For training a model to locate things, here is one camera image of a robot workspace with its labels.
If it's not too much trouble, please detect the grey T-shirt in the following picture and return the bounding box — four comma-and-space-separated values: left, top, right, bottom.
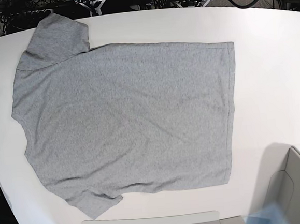
11, 14, 235, 219

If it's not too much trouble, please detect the grey bin right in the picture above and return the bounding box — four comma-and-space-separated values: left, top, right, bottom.
263, 147, 300, 224

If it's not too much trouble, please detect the blue cloth in bin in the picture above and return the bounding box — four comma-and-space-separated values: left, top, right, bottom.
244, 203, 289, 224

